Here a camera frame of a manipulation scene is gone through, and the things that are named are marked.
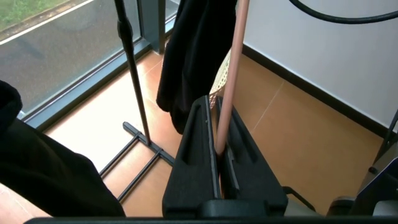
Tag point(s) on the black clothes rack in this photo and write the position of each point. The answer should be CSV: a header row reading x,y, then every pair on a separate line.
x,y
133,77

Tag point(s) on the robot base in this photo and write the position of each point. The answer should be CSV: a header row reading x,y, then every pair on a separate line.
x,y
373,193

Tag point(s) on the pink clothes hanger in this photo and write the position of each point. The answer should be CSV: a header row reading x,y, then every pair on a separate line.
x,y
234,62

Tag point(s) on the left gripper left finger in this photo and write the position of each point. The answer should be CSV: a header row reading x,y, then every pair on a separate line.
x,y
192,174

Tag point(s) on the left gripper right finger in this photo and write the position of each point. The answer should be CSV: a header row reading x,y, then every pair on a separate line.
x,y
252,180

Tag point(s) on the window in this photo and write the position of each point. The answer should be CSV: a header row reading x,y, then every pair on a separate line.
x,y
62,56

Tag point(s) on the white laundry basket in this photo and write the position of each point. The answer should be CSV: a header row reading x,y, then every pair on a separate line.
x,y
222,77

